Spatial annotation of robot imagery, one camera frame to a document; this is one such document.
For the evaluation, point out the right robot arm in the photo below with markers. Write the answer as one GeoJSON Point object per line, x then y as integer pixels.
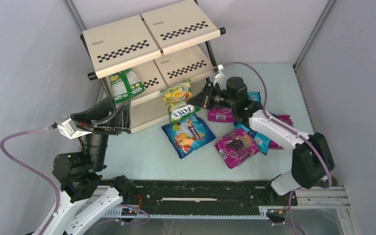
{"type": "Point", "coordinates": [311, 156]}

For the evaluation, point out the teal blue candy bag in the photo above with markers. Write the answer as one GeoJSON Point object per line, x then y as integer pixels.
{"type": "Point", "coordinates": [254, 96]}
{"type": "Point", "coordinates": [262, 141]}

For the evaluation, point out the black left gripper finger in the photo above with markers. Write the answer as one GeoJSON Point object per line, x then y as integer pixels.
{"type": "Point", "coordinates": [96, 113]}
{"type": "Point", "coordinates": [119, 117]}

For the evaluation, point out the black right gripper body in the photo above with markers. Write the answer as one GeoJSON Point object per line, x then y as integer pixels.
{"type": "Point", "coordinates": [210, 97]}

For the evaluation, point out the green Fox's candy bag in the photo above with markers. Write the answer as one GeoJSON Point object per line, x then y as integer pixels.
{"type": "Point", "coordinates": [176, 100]}

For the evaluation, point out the beige three-tier shelf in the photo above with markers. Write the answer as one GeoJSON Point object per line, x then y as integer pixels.
{"type": "Point", "coordinates": [162, 47]}

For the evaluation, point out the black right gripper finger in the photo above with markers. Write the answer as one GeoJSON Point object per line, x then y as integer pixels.
{"type": "Point", "coordinates": [199, 100]}
{"type": "Point", "coordinates": [208, 89]}

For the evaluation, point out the green candy bag nutrition side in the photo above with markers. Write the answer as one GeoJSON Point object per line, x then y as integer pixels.
{"type": "Point", "coordinates": [125, 85]}

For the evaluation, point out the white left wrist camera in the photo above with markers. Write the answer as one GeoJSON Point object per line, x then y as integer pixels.
{"type": "Point", "coordinates": [69, 129]}

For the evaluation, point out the blue fruit candy bag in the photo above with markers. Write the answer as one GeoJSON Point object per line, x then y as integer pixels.
{"type": "Point", "coordinates": [188, 135]}

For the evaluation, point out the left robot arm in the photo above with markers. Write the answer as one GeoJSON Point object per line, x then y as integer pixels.
{"type": "Point", "coordinates": [78, 172]}

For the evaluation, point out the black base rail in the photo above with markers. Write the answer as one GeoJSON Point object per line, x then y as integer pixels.
{"type": "Point", "coordinates": [209, 199]}

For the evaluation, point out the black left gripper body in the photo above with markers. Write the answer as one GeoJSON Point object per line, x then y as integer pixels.
{"type": "Point", "coordinates": [102, 128]}

